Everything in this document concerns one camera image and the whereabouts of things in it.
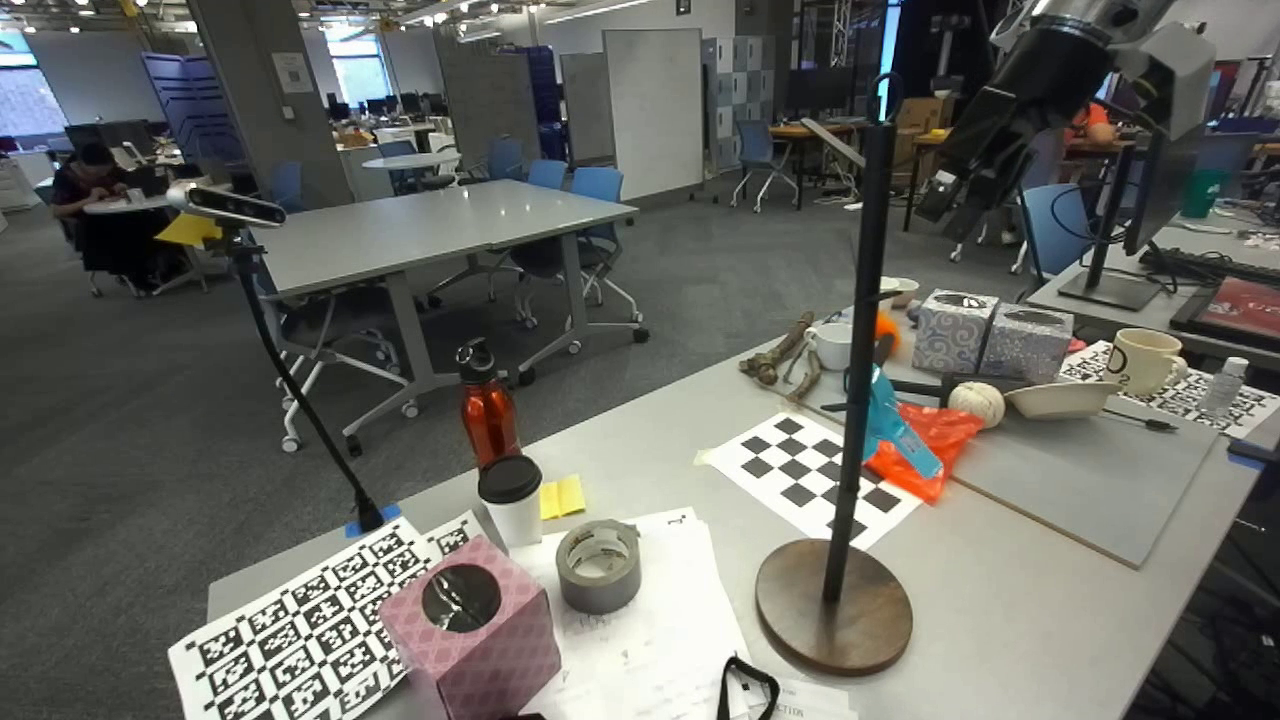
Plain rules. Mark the marker tag printed sheet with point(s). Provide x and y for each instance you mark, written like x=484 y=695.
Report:
x=292 y=640
x=1203 y=399

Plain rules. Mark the person in orange shirt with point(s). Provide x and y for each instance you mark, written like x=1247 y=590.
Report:
x=1094 y=126

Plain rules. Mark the orange plastic bag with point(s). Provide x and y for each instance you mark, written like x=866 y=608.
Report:
x=951 y=445

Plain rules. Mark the pink tissue box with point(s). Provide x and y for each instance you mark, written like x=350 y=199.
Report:
x=474 y=653

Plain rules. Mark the large grey table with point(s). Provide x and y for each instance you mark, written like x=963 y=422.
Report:
x=424 y=224

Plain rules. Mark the black white checkerboard sheet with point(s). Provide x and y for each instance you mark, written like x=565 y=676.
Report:
x=784 y=462

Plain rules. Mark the white whiteboard panel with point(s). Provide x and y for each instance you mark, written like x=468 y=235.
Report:
x=652 y=112

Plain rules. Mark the black stand with brown base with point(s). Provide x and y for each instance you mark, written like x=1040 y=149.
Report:
x=834 y=605

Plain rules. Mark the orange ball toy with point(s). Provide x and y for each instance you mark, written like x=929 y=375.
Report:
x=888 y=335

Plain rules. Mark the black monitor stand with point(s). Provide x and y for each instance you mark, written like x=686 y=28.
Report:
x=1108 y=291

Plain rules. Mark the white cup with black lid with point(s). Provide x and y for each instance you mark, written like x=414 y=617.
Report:
x=515 y=501

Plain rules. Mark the grey table mat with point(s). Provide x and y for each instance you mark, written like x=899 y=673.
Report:
x=1094 y=495

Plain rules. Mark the red water bottle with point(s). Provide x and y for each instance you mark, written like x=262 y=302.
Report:
x=488 y=422

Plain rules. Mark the red flat case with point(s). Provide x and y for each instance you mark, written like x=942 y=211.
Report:
x=1241 y=310

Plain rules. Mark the cream mug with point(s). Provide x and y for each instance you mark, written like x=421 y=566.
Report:
x=1145 y=360

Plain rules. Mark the cream shallow bowl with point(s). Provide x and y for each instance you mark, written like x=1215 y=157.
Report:
x=1061 y=401

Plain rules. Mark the small white bottle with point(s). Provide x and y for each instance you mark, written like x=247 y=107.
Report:
x=1224 y=387

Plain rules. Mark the blue plastic clamp peg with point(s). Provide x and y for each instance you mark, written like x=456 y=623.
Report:
x=888 y=424

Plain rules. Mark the grey duct tape roll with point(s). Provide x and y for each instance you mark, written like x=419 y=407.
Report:
x=599 y=573

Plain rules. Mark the yellow bag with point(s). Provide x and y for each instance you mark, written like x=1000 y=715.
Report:
x=185 y=228

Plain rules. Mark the seated person in dark clothes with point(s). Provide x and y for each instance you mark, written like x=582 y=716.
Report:
x=114 y=184

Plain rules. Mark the green container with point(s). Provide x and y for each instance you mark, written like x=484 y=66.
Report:
x=1203 y=195

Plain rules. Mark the patterned grey tissue box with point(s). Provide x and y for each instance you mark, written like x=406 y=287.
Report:
x=952 y=335
x=1026 y=347

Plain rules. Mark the white yarn ball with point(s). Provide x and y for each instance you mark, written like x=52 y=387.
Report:
x=978 y=407

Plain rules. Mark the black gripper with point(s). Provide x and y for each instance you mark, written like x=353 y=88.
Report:
x=1052 y=84

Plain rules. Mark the plain white cup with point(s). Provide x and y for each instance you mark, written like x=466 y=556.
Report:
x=831 y=347

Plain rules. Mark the white paper sheets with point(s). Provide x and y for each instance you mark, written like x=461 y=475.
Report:
x=652 y=624

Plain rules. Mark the thick knobby wooden stick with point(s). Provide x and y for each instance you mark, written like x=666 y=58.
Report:
x=774 y=360

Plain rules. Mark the black camera on thin stand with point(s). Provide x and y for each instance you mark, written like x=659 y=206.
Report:
x=243 y=206

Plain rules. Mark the long brown wooden stick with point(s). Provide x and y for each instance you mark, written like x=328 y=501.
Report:
x=806 y=376

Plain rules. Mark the yellow sticky note pad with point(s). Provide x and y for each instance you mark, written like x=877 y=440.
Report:
x=563 y=498

